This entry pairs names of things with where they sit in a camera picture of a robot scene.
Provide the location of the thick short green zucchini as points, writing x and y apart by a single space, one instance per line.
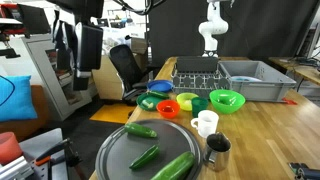
140 130

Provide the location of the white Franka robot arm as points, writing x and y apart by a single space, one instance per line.
210 30

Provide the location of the round blue plate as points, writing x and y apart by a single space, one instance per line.
160 85

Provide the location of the large round gray plate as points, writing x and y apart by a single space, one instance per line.
173 136

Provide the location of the white and blue plate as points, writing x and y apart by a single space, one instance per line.
245 79

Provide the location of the orange plastic bowl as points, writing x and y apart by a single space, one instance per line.
163 113

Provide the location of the yellow-green plastic bowl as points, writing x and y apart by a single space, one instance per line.
183 100

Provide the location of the dark gray dish rack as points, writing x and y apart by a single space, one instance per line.
200 81

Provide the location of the black office chair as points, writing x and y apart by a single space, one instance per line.
125 66

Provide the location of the dark green plastic cup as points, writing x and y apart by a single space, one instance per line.
199 107

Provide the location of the yellow floor mat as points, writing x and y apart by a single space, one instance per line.
111 114

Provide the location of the brown cardboard box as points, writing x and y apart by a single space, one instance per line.
105 80

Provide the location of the white mug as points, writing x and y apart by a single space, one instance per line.
208 126

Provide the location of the green jalapeno pepper with stem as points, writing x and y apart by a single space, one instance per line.
145 157

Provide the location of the large bright green bowl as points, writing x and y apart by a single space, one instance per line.
226 108

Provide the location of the long green cucumber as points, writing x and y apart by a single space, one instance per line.
175 166

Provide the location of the stainless steel cup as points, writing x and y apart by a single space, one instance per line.
216 157

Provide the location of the gray plastic bin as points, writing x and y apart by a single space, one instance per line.
263 90

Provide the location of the white shelf cabinet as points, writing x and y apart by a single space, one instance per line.
43 73

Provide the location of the black backdrop curtain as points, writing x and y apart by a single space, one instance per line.
266 30

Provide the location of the brown sofa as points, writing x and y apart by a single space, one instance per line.
33 126

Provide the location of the gray work stand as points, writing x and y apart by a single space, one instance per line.
36 143

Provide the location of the blue pillow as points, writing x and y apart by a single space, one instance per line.
16 98

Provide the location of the wooden side desk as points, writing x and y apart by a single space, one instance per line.
306 71

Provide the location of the red plastic cup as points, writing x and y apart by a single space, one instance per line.
8 148

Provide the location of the aluminum profile bar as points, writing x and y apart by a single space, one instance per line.
15 170

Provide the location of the black clamp device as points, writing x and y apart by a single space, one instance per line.
306 173

